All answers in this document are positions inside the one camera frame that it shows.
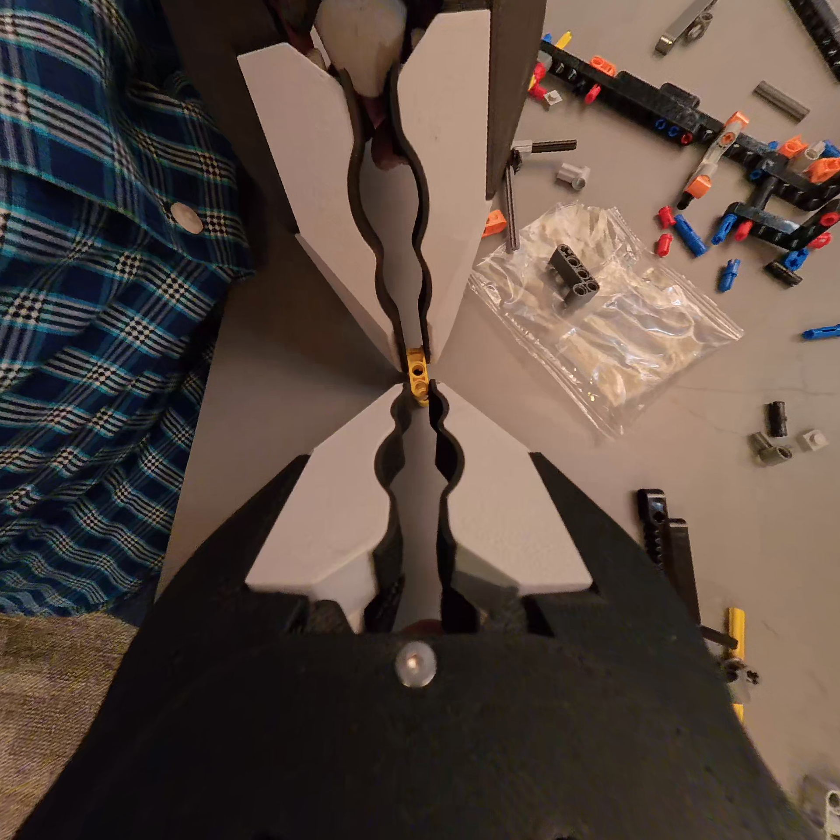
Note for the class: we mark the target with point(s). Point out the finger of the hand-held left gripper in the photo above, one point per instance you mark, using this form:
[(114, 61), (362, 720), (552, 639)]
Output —
[(295, 144), (453, 131)]

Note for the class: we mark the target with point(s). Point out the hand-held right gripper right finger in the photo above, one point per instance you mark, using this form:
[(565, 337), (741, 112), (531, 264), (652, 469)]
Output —
[(518, 525)]

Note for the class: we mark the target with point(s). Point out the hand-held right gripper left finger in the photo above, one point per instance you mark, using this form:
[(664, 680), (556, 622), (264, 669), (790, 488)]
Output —
[(321, 525)]

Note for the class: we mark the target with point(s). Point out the yellow lego pin connector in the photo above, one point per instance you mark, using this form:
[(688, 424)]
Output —
[(417, 371)]

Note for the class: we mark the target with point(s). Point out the orange lego connector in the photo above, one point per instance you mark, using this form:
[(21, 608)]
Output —
[(495, 224)]

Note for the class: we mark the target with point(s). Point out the light grey lego connector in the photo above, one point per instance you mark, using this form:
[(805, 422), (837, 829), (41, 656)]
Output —
[(572, 176)]

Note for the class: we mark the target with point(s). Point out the black lego rack assembly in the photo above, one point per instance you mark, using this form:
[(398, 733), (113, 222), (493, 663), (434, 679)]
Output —
[(656, 525)]

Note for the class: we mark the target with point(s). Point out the dark grey lego beam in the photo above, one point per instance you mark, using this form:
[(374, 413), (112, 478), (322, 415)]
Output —
[(574, 275)]

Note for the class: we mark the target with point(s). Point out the red lego pin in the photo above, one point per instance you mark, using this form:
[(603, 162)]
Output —
[(664, 244), (666, 216)]

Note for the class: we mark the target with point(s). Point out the long yellow lego axle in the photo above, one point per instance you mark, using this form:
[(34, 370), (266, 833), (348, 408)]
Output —
[(735, 630)]

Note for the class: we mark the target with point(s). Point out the grey lego liftarm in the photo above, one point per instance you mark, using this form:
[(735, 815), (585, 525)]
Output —
[(682, 29)]

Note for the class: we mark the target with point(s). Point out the olive grey lego connector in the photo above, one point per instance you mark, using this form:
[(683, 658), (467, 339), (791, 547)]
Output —
[(773, 451)]

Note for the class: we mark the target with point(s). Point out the light grey lego stud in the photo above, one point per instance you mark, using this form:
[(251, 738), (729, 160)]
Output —
[(812, 441)]

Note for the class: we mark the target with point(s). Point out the dark grey lego rod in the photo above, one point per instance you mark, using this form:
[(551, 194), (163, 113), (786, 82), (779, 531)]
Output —
[(781, 100)]

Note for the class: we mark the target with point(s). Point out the long black lego beam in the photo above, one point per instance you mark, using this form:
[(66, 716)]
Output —
[(820, 33)]

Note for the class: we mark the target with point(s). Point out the light grey lego piece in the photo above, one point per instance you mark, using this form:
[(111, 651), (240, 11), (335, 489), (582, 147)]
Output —
[(820, 804)]

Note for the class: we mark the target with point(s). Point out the clear plastic zip bag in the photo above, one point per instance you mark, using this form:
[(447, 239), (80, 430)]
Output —
[(630, 341)]

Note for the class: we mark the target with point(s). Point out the person's torso in plaid shirt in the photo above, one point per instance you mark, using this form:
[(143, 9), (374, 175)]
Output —
[(98, 295)]

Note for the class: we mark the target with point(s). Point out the black lego frame assembly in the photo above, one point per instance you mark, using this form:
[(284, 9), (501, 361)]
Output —
[(656, 92)]

